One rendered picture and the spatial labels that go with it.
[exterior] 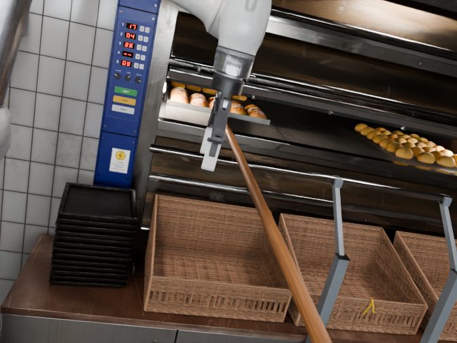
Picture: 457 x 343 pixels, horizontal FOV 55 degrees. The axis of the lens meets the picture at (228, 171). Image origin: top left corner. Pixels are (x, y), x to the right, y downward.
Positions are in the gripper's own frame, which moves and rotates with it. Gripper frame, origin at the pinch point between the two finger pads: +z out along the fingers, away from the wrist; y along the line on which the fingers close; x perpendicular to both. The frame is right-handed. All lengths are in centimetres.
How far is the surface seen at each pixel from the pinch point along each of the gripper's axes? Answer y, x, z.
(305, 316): 41.7, 18.6, 11.9
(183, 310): -38, 11, 70
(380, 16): -87, 65, -55
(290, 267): 27.9, 18.6, 10.6
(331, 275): -30, 57, 40
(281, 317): -40, 49, 67
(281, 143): -87, 40, 8
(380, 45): -87, 69, -44
